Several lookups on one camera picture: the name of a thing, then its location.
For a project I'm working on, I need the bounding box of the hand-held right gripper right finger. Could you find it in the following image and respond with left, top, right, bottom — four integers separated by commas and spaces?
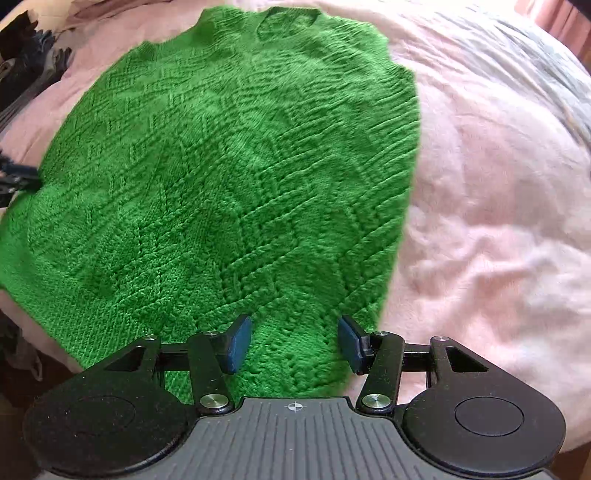
337, 315, 491, 412

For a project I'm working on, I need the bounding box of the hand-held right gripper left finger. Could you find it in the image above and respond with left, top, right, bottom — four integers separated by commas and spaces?
86, 315, 254, 414

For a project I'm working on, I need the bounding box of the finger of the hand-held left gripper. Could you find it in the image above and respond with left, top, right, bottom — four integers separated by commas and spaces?
0, 148, 42, 209

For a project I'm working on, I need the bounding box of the green knitted sweater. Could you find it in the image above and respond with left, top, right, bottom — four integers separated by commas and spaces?
0, 6, 422, 403

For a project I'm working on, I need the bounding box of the dark clothes pile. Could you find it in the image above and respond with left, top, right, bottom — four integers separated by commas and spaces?
0, 13, 74, 136

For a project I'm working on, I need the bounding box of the pink fleece blanket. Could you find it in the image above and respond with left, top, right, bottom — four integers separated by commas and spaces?
0, 0, 591, 462

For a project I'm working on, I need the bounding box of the grey patterned bed sheet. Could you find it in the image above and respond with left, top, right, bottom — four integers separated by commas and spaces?
416, 0, 591, 155

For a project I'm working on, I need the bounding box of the pink curtain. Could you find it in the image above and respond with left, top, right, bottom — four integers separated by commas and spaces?
512, 0, 591, 77

